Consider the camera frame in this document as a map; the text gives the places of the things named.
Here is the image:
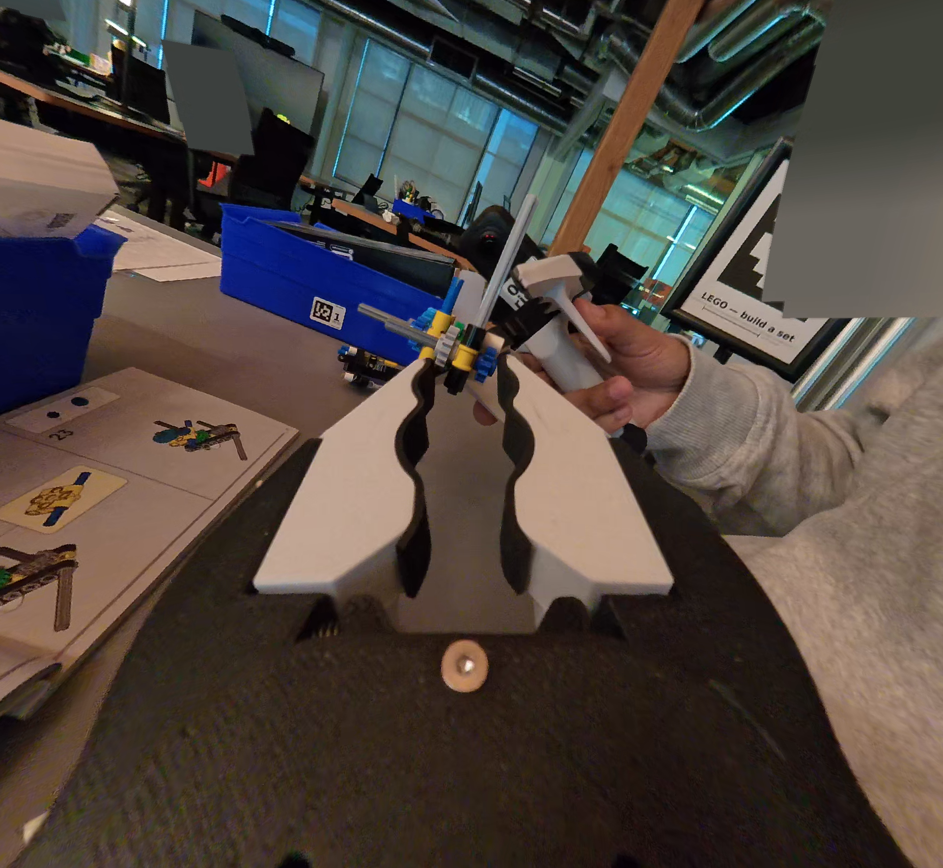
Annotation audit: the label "framed marker sign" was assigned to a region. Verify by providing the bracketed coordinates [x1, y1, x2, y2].
[659, 139, 856, 383]

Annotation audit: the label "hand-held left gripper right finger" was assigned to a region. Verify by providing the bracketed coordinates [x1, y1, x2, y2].
[497, 356, 675, 600]

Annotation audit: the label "printed paper sheets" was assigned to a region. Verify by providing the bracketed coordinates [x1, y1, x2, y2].
[96, 216, 222, 283]

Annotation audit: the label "person's right hand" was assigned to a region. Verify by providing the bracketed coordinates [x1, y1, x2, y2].
[571, 299, 693, 436]

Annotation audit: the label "dark grey lego axle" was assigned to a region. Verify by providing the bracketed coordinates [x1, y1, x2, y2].
[477, 194, 539, 330]

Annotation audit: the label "person's right forearm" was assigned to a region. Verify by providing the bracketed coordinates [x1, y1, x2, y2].
[644, 337, 885, 537]

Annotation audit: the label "lego instruction booklet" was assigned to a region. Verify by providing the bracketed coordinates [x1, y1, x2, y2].
[0, 367, 299, 718]

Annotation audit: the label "yellow lego gear assembly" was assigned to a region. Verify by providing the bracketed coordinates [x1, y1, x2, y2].
[357, 279, 509, 397]

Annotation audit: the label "white packaging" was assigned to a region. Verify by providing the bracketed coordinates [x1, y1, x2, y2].
[0, 120, 119, 239]

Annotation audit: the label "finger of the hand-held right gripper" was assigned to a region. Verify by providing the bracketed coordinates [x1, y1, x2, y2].
[510, 254, 614, 364]
[501, 297, 555, 355]

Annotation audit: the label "grey display board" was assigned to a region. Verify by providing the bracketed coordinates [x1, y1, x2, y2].
[192, 9, 325, 140]

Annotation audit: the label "wooden beam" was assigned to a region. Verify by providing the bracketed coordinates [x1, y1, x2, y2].
[549, 0, 741, 257]

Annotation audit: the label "black lego subassembly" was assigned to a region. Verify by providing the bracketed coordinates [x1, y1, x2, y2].
[339, 345, 405, 386]

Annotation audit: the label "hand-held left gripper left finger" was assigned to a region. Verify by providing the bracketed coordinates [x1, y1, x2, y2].
[252, 358, 436, 600]

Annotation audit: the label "blue plastic bin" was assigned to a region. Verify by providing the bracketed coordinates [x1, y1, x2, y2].
[220, 203, 461, 364]
[0, 223, 126, 412]

